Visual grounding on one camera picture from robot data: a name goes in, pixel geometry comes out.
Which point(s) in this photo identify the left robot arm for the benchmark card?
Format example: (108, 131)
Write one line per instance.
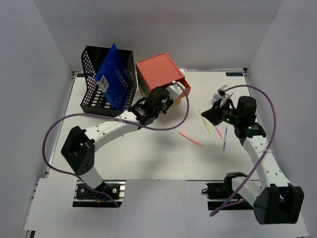
(81, 144)

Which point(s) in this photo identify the yellow thin pen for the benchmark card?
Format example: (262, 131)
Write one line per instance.
(205, 123)

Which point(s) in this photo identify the blue thin pen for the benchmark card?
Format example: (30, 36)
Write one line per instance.
(225, 139)

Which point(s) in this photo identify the salmon top drawer box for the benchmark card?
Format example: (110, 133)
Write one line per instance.
(160, 71)

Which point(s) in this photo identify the blue plastic folder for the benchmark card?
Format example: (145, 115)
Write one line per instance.
(112, 79)

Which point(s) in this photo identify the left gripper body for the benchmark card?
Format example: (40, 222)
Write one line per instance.
(169, 101)

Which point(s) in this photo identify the orange thin pen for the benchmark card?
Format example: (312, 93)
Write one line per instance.
(190, 139)

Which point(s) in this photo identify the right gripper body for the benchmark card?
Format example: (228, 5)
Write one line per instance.
(230, 115)

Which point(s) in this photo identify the green drawer box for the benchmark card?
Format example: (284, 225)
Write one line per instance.
(142, 84)

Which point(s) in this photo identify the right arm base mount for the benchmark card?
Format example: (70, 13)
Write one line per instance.
(216, 195)

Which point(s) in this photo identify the pink thin pen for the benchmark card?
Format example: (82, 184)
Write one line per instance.
(219, 132)

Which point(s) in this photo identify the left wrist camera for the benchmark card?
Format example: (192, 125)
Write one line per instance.
(175, 90)

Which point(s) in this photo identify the clear paperclip jar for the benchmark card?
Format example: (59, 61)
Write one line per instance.
(215, 98)

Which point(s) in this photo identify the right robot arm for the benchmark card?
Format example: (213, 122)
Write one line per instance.
(276, 200)

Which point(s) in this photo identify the yellow bottom drawer box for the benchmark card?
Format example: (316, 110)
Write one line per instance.
(145, 94)

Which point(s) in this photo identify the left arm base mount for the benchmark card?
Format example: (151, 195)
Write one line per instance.
(111, 197)

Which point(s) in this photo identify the black mesh file holder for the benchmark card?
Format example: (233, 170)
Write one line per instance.
(94, 101)

